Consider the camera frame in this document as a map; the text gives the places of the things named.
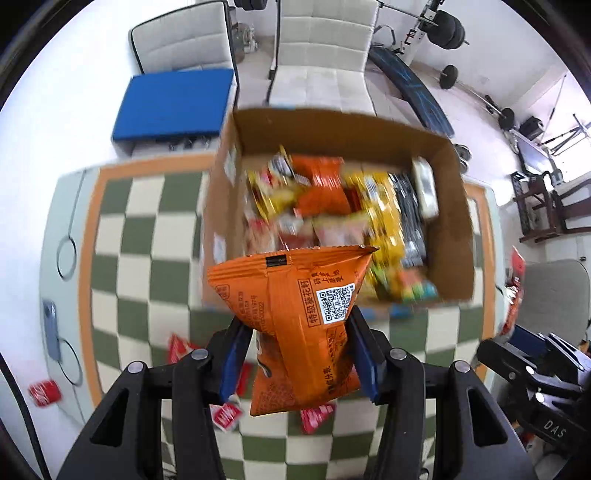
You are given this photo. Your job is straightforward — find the red white shrimp packet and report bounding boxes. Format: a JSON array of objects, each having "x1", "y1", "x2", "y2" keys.
[{"x1": 500, "y1": 246, "x2": 526, "y2": 340}]

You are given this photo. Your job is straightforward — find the cardboard snack box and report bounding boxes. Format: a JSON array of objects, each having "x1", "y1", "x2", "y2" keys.
[{"x1": 204, "y1": 109, "x2": 474, "y2": 327}]

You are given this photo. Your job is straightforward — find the small red white sachet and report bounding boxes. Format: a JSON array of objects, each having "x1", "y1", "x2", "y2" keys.
[{"x1": 211, "y1": 402, "x2": 243, "y2": 432}]

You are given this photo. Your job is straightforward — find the grey armchair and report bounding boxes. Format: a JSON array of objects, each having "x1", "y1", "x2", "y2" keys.
[{"x1": 516, "y1": 259, "x2": 590, "y2": 346}]

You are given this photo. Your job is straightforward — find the orange snack packet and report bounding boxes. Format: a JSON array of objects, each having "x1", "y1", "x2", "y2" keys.
[{"x1": 207, "y1": 245, "x2": 375, "y2": 416}]

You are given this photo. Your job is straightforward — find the red snack packet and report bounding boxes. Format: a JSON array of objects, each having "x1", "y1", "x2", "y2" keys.
[{"x1": 166, "y1": 334, "x2": 198, "y2": 364}]

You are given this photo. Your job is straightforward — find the yellow snack bag in box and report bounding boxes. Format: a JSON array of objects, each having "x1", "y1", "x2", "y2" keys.
[{"x1": 348, "y1": 172, "x2": 405, "y2": 265}]

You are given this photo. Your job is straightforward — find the small red packet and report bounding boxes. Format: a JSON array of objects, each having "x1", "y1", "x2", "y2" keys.
[{"x1": 300, "y1": 402, "x2": 335, "y2": 434}]

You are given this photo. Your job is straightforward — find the blue black workout bench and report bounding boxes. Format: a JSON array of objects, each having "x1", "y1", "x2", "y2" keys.
[{"x1": 369, "y1": 45, "x2": 455, "y2": 138}]

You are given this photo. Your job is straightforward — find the white padded chair centre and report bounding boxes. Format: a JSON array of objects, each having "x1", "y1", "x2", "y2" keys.
[{"x1": 267, "y1": 0, "x2": 380, "y2": 116}]

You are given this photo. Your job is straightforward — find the gold yellow snack bag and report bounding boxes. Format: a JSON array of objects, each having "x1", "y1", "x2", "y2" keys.
[{"x1": 247, "y1": 169, "x2": 301, "y2": 221}]

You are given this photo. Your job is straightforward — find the green candy bag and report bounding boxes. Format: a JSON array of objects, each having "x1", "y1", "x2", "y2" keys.
[{"x1": 372, "y1": 266, "x2": 439, "y2": 303}]

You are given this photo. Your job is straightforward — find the black striped snack bag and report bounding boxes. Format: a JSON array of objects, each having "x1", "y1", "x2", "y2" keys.
[{"x1": 390, "y1": 174, "x2": 427, "y2": 268}]

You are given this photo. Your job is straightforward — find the white padded chair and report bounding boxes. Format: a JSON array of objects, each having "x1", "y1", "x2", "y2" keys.
[
  {"x1": 267, "y1": 0, "x2": 380, "y2": 116},
  {"x1": 129, "y1": 1, "x2": 235, "y2": 74}
]

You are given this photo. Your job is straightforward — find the dark wooden chair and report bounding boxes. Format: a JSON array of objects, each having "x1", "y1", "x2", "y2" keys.
[{"x1": 510, "y1": 172, "x2": 590, "y2": 243}]

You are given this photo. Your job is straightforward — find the orange snack bag in box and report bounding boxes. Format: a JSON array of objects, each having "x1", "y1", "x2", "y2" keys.
[{"x1": 291, "y1": 155, "x2": 352, "y2": 218}]

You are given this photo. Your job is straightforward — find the blue seat cushion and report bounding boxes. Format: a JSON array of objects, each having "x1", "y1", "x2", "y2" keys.
[{"x1": 112, "y1": 69, "x2": 235, "y2": 143}]

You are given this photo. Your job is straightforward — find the green checkered table mat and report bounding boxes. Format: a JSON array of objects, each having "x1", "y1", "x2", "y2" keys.
[{"x1": 88, "y1": 171, "x2": 499, "y2": 479}]

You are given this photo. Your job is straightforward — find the red soda can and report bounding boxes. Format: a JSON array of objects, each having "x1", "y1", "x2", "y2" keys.
[{"x1": 27, "y1": 380, "x2": 62, "y2": 408}]

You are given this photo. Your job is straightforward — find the white padded chair left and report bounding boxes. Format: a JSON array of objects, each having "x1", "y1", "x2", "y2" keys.
[{"x1": 129, "y1": 1, "x2": 235, "y2": 74}]

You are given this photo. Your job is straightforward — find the pink yellow snack bag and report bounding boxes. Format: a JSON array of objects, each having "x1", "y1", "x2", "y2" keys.
[{"x1": 312, "y1": 213, "x2": 370, "y2": 247}]

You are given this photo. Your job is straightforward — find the blue smartphone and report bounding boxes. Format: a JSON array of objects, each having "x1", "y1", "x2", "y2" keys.
[{"x1": 42, "y1": 300, "x2": 61, "y2": 362}]

